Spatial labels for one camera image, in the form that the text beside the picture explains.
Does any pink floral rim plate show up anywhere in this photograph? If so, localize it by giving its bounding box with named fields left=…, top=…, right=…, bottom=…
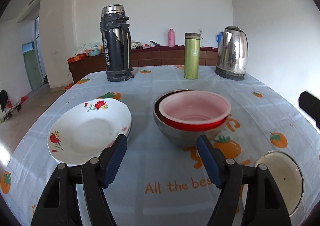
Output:
left=125, top=125, right=132, bottom=138

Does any light blue persimmon tablecloth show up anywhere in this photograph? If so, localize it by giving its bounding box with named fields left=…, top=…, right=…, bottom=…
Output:
left=3, top=66, right=319, bottom=225

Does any dark wooden sideboard cabinet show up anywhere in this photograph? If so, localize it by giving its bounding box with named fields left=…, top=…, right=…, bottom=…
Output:
left=68, top=45, right=218, bottom=83

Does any blue kettle on cabinet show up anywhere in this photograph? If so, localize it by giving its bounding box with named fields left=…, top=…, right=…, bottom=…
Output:
left=216, top=32, right=222, bottom=47

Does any large black thermos flask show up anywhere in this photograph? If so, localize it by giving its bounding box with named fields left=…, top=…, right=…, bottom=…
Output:
left=100, top=4, right=134, bottom=82

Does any teal basin on cabinet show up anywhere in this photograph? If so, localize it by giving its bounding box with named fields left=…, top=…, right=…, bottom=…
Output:
left=88, top=49, right=101, bottom=57

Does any green thermos bottle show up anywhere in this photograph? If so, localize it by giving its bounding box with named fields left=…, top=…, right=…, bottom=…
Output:
left=184, top=32, right=201, bottom=79

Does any stainless steel electric kettle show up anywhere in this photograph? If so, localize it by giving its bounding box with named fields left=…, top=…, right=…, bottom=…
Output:
left=215, top=26, right=248, bottom=80

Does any green door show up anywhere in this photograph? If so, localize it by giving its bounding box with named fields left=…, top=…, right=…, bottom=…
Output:
left=22, top=42, right=44, bottom=91

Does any red flower white plate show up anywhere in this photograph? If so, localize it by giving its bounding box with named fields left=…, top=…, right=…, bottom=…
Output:
left=47, top=98, right=132, bottom=166

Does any red pink plastic bowl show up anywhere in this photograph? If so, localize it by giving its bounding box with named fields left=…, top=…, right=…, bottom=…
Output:
left=159, top=90, right=231, bottom=132

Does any stainless steel bowl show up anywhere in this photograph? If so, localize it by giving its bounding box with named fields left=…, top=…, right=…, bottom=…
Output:
left=153, top=89, right=231, bottom=147

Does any pink thermos bottle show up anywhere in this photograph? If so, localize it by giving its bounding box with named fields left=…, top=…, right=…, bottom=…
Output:
left=168, top=29, right=175, bottom=47

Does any white enamel bowl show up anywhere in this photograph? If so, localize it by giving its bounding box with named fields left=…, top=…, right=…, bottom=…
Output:
left=254, top=150, right=304, bottom=216

